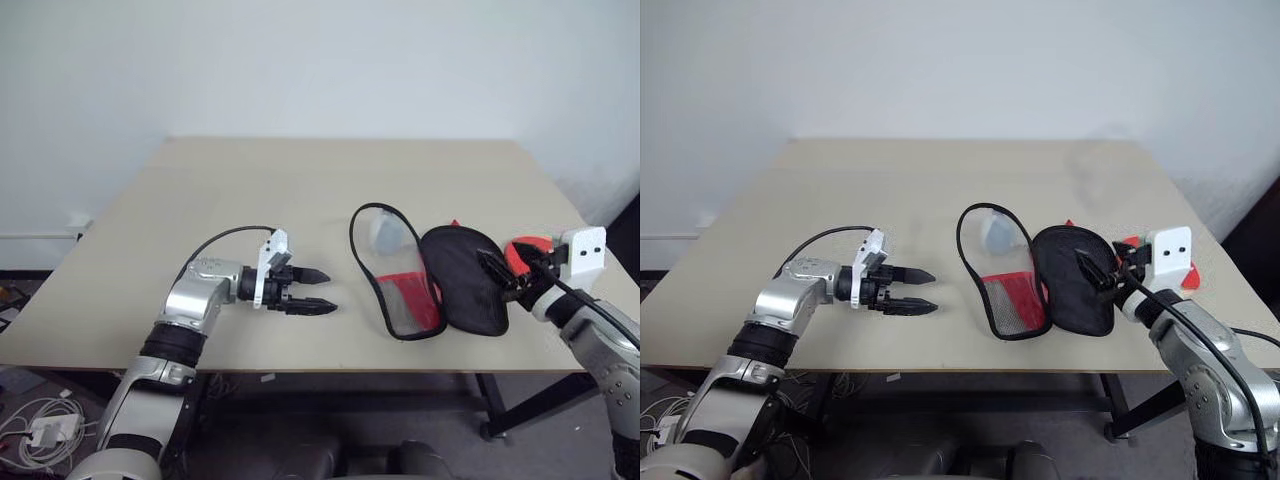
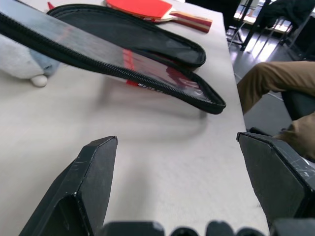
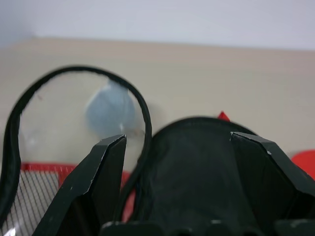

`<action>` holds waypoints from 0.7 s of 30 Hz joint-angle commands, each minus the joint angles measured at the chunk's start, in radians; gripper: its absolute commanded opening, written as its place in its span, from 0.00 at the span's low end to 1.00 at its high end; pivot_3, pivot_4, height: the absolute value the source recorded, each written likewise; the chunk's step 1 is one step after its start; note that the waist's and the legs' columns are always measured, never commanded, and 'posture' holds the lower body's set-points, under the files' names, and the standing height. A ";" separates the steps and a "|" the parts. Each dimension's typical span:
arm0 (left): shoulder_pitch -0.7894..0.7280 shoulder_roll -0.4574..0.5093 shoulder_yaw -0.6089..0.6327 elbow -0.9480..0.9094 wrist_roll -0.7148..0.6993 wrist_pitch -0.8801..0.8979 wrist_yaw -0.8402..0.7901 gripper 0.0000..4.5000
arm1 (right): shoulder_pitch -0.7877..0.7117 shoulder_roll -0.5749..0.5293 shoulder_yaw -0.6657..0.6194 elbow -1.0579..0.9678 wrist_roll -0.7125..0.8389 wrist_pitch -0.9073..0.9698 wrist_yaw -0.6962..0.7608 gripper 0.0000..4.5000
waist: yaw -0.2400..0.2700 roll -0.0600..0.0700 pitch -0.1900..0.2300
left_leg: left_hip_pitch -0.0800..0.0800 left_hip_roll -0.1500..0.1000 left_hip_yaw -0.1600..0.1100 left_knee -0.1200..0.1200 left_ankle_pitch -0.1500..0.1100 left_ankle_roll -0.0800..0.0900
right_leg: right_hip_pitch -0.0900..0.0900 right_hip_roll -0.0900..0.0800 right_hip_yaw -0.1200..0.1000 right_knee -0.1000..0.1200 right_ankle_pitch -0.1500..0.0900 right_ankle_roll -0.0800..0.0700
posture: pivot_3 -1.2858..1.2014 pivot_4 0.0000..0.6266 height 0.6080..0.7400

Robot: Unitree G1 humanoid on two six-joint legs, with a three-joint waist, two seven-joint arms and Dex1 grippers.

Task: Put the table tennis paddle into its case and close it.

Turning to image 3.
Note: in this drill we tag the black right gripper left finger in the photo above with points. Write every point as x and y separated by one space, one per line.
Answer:
81 177

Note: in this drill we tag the red mesh pouch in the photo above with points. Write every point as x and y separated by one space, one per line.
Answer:
197 172

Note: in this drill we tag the pale blue round object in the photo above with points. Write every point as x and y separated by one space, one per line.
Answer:
108 108

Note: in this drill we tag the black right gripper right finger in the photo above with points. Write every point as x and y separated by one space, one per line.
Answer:
283 172

